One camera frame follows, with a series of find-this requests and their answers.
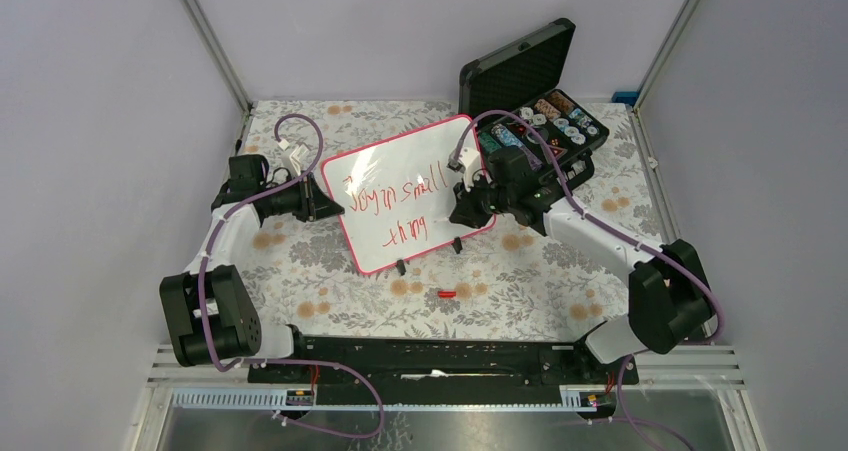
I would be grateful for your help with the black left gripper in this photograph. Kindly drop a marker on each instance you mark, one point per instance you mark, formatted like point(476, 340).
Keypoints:
point(313, 204)

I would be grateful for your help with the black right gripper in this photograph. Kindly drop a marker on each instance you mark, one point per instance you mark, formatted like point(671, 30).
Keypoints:
point(466, 211)

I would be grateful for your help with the pink framed whiteboard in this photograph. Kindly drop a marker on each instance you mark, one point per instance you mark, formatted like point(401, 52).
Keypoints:
point(393, 189)

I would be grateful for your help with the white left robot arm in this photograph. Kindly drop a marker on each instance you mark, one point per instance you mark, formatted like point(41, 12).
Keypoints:
point(208, 311)

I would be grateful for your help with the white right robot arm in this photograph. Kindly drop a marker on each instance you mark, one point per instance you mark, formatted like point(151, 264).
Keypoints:
point(668, 297)

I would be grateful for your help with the floral tablecloth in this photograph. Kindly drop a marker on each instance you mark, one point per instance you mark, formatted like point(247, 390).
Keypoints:
point(510, 282)

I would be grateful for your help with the black poker chip case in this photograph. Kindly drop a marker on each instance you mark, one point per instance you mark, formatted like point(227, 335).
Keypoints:
point(522, 77)

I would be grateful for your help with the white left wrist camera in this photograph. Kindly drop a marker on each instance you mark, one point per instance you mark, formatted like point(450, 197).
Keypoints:
point(293, 157)

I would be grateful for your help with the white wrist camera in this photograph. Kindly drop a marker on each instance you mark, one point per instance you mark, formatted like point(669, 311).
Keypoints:
point(468, 162)
point(293, 157)

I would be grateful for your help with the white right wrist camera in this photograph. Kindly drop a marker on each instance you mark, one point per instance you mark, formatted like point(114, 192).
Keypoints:
point(468, 162)

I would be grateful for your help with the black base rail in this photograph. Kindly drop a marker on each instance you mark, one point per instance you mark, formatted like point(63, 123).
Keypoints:
point(440, 371)

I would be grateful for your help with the blue object behind frame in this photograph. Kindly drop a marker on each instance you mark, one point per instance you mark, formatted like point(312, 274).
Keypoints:
point(628, 98)

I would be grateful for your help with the white cable duct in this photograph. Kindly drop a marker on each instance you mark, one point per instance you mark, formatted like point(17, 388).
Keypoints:
point(295, 400)

